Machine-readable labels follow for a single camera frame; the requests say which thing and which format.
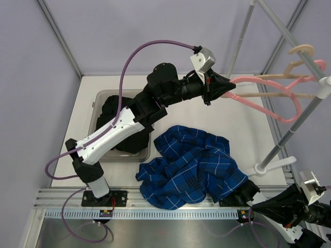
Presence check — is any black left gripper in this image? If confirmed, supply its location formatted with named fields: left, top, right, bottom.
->
left=161, top=68, right=235, bottom=106

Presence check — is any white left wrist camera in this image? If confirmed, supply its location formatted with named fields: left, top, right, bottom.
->
left=190, top=46, right=216, bottom=83

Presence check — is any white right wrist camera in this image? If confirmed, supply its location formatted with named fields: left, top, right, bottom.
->
left=299, top=170, right=327, bottom=206

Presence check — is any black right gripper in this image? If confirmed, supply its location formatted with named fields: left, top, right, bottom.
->
left=252, top=181, right=331, bottom=226

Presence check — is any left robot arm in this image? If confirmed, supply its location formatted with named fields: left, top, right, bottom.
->
left=65, top=63, right=236, bottom=207

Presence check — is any slotted cable duct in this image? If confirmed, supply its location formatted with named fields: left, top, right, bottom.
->
left=44, top=209, right=239, bottom=220

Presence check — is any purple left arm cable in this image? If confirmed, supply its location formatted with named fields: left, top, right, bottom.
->
left=45, top=40, right=202, bottom=243

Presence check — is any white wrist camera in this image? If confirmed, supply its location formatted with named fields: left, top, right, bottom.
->
left=299, top=170, right=327, bottom=206
left=190, top=46, right=216, bottom=83

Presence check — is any pink plastic hanger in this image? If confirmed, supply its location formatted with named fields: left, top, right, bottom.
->
left=222, top=75, right=319, bottom=123

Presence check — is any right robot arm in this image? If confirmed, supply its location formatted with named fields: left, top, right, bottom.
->
left=219, top=180, right=330, bottom=247

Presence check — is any clear plastic bin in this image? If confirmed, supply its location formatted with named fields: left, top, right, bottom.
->
left=88, top=90, right=151, bottom=162

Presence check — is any beige wooden hanger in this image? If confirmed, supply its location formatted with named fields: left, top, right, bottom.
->
left=239, top=44, right=314, bottom=98

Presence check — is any aluminium mounting rail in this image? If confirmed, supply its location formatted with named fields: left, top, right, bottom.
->
left=33, top=187, right=315, bottom=209

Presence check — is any metal clothes rack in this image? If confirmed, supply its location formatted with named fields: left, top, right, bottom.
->
left=226, top=0, right=330, bottom=176

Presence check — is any blue plaid shirt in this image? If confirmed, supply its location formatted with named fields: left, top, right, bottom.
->
left=136, top=125, right=248, bottom=194

